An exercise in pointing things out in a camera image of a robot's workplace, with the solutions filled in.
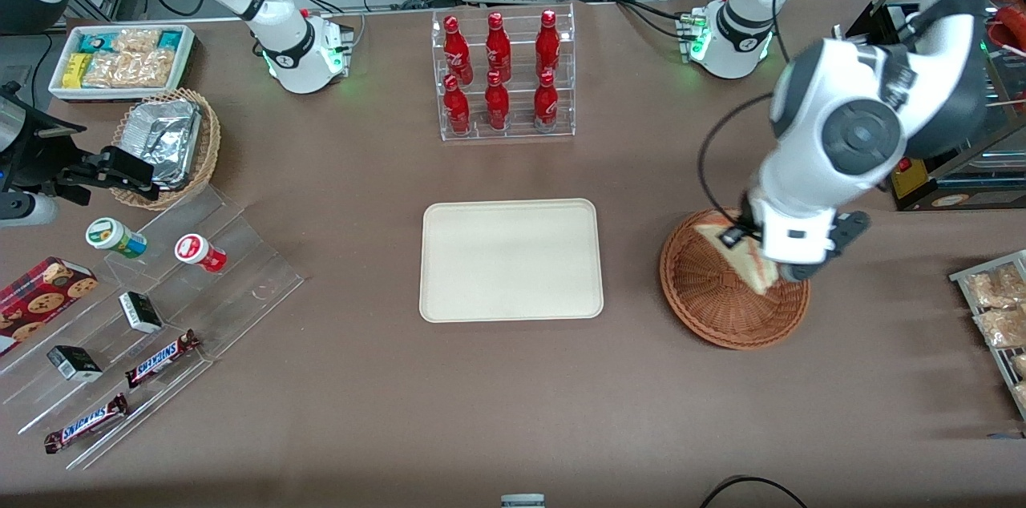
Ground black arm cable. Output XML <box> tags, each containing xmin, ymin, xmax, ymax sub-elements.
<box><xmin>697</xmin><ymin>94</ymin><xmax>777</xmax><ymax>230</ymax></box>

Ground red cola bottle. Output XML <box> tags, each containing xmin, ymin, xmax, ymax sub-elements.
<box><xmin>486</xmin><ymin>12</ymin><xmax>512</xmax><ymax>80</ymax></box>
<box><xmin>484</xmin><ymin>70</ymin><xmax>511</xmax><ymax>131</ymax></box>
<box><xmin>535</xmin><ymin>9</ymin><xmax>561</xmax><ymax>76</ymax></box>
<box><xmin>443</xmin><ymin>74</ymin><xmax>471</xmax><ymax>135</ymax></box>
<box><xmin>443</xmin><ymin>15</ymin><xmax>474</xmax><ymax>84</ymax></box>
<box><xmin>533</xmin><ymin>71</ymin><xmax>559</xmax><ymax>130</ymax></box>

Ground green lid cup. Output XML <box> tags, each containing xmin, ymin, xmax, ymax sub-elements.
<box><xmin>86</xmin><ymin>217</ymin><xmax>148</xmax><ymax>260</ymax></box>

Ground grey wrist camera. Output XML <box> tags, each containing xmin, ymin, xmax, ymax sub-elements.
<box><xmin>782</xmin><ymin>258</ymin><xmax>826</xmax><ymax>283</ymax></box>
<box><xmin>0</xmin><ymin>194</ymin><xmax>59</xmax><ymax>228</ymax></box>

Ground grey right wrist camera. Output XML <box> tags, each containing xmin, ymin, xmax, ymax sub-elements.
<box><xmin>0</xmin><ymin>194</ymin><xmax>59</xmax><ymax>228</ymax></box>

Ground tray of packaged snacks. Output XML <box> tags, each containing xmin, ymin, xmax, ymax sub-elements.
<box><xmin>949</xmin><ymin>249</ymin><xmax>1026</xmax><ymax>421</ymax></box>

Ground clear acrylic bottle rack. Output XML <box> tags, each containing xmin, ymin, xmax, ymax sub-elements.
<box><xmin>431</xmin><ymin>2</ymin><xmax>576</xmax><ymax>143</ymax></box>

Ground red tartan cookie box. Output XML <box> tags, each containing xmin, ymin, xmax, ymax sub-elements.
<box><xmin>0</xmin><ymin>256</ymin><xmax>99</xmax><ymax>357</ymax></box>

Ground Snickers bar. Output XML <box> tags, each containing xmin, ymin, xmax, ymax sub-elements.
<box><xmin>124</xmin><ymin>329</ymin><xmax>201</xmax><ymax>389</ymax></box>
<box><xmin>44</xmin><ymin>393</ymin><xmax>130</xmax><ymax>454</ymax></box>

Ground clear bag of snacks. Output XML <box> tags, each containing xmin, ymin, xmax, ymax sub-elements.
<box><xmin>84</xmin><ymin>50</ymin><xmax>176</xmax><ymax>88</ymax></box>
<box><xmin>112</xmin><ymin>29</ymin><xmax>161</xmax><ymax>54</ymax></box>

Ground red lid cup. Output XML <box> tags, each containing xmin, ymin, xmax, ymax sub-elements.
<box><xmin>175</xmin><ymin>233</ymin><xmax>228</xmax><ymax>274</ymax></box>

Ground cream plastic tray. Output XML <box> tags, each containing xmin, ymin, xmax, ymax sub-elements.
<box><xmin>419</xmin><ymin>198</ymin><xmax>604</xmax><ymax>324</ymax></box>

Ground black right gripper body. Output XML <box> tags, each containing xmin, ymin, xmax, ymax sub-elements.
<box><xmin>0</xmin><ymin>91</ymin><xmax>81</xmax><ymax>196</ymax></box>

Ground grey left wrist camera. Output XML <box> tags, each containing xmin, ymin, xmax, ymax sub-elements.
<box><xmin>782</xmin><ymin>258</ymin><xmax>826</xmax><ymax>283</ymax></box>

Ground clear acrylic stepped display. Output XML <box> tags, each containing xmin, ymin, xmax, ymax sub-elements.
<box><xmin>0</xmin><ymin>186</ymin><xmax>305</xmax><ymax>470</ymax></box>

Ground black glass food warmer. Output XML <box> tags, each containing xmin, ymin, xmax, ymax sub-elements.
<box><xmin>834</xmin><ymin>0</ymin><xmax>1026</xmax><ymax>212</ymax></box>

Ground small black box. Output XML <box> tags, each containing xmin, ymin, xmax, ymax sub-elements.
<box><xmin>119</xmin><ymin>291</ymin><xmax>164</xmax><ymax>334</ymax></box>
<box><xmin>46</xmin><ymin>345</ymin><xmax>103</xmax><ymax>382</ymax></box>

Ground aluminium foil containers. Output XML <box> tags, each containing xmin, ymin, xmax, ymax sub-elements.
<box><xmin>120</xmin><ymin>99</ymin><xmax>203</xmax><ymax>190</ymax></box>

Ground black cable loop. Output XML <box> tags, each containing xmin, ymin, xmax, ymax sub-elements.
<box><xmin>699</xmin><ymin>476</ymin><xmax>809</xmax><ymax>508</ymax></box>

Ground triangle sandwich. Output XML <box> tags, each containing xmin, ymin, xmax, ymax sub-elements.
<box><xmin>693</xmin><ymin>222</ymin><xmax>780</xmax><ymax>296</ymax></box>

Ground yellow snack packet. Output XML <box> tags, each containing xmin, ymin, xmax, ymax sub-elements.
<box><xmin>63</xmin><ymin>53</ymin><xmax>93</xmax><ymax>88</ymax></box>

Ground large round wicker basket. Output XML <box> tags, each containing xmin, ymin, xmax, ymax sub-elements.
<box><xmin>659</xmin><ymin>208</ymin><xmax>811</xmax><ymax>351</ymax></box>

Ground white plastic bin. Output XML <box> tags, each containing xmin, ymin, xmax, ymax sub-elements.
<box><xmin>48</xmin><ymin>23</ymin><xmax>197</xmax><ymax>104</ymax></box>

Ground red sausage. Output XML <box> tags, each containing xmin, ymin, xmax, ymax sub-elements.
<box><xmin>994</xmin><ymin>7</ymin><xmax>1026</xmax><ymax>48</ymax></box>

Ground small wicker basket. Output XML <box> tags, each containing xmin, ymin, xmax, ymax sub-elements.
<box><xmin>111</xmin><ymin>87</ymin><xmax>222</xmax><ymax>211</ymax></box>

